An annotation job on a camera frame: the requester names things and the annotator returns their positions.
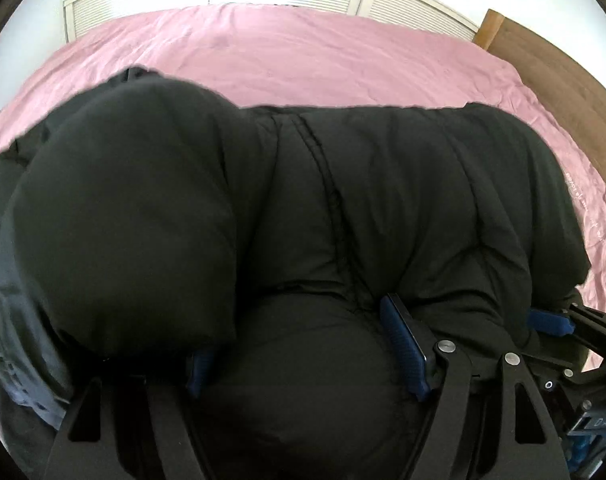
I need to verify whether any black large jacket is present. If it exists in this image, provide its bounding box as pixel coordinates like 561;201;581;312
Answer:
0;67;590;479

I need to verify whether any brown wooden headboard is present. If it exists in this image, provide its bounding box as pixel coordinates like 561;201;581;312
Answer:
474;9;606;183

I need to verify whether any pink bed sheet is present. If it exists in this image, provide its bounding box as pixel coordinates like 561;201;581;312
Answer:
0;3;606;430

